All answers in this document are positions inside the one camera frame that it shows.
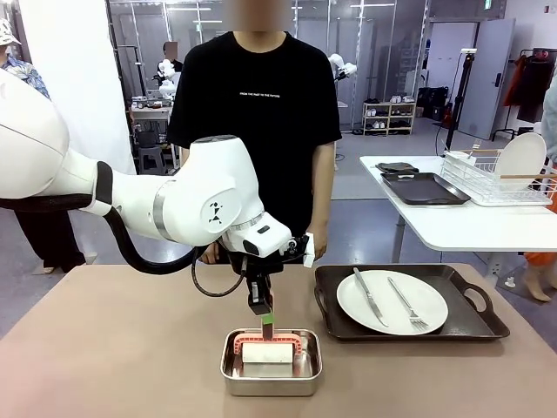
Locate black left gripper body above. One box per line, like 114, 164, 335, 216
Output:
243, 265, 279, 306

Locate white round plate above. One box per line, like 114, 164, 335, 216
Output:
336, 269, 449, 336
494, 132, 548, 192

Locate person's left forearm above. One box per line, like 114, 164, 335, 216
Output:
306, 141, 334, 223

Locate person's left hand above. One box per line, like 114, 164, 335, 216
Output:
306, 217, 328, 260

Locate rectangular metal tin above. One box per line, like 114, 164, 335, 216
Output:
219, 328, 323, 397

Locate silver table knife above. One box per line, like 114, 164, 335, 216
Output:
352, 266, 389, 328

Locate person in black t-shirt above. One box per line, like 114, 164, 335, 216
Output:
166, 0, 343, 266

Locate grey plastic stool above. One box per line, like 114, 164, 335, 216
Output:
138, 145, 168, 175

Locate folded dark cloth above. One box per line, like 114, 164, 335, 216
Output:
375, 161, 419, 174

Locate background equipment table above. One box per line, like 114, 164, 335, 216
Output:
129, 95, 175, 131

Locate wooden shoe rack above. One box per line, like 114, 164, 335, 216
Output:
362, 95, 417, 136

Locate white side table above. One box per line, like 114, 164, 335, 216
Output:
359, 155, 557, 280

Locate background person in black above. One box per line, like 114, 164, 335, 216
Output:
163, 41, 184, 75

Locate black bags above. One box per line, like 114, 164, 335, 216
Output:
417, 85, 449, 122

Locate white curtain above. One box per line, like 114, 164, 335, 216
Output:
19, 0, 138, 175

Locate black tripod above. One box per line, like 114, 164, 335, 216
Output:
441, 47, 475, 153

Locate grey-blue door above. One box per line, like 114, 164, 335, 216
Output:
459, 17, 517, 140

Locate black clothes rack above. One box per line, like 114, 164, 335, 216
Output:
491, 47, 554, 143

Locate mannequin in floral shirt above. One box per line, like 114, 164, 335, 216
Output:
0, 17, 86, 275

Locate orange hanging garment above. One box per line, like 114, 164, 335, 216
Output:
503, 56, 523, 108

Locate dark hanging garment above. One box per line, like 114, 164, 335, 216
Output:
515, 54, 554, 124

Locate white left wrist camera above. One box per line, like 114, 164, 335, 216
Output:
278, 233, 315, 267

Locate black left arm hose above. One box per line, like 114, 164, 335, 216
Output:
0, 193, 210, 275

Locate dark tray with handles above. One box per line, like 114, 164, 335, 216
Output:
313, 264, 511, 343

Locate white wire dish rack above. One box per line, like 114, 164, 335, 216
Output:
441, 147, 557, 207

